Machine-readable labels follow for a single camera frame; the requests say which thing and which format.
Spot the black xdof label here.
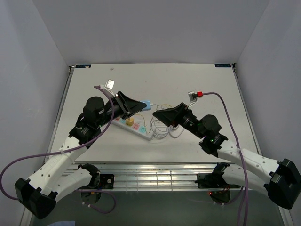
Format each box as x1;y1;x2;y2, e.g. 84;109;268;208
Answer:
75;64;91;68
214;64;232;68

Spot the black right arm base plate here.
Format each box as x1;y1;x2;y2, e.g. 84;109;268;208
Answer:
194;162;240;189

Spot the blue charger plug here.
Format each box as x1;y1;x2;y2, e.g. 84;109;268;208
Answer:
140;100;153;111

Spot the yellow charger plug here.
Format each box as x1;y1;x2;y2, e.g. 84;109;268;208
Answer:
126;117;134;127

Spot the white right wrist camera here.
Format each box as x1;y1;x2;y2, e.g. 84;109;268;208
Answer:
188;91;198;108

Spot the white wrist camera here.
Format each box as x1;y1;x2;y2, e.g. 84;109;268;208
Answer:
188;91;198;108
100;79;115;91

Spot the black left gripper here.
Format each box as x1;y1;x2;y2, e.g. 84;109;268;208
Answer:
96;91;146;128

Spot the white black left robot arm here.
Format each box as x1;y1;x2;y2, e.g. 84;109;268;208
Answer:
15;91;147;219

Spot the white multicolour power strip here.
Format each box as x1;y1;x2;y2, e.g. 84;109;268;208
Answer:
112;117;154;141

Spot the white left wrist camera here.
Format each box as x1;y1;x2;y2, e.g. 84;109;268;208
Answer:
100;79;115;91

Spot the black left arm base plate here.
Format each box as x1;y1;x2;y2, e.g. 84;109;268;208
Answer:
78;163;115;190

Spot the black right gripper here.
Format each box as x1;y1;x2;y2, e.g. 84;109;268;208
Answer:
152;103;205;139

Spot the yellow charging cable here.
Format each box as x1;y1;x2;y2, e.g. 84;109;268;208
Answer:
134;103;174;125

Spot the black XDOF label right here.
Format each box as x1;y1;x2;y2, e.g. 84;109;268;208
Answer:
214;64;232;68

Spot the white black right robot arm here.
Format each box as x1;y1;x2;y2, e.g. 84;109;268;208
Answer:
153;103;301;210

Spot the black XDOF label left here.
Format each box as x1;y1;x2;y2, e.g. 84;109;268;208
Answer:
75;64;91;68

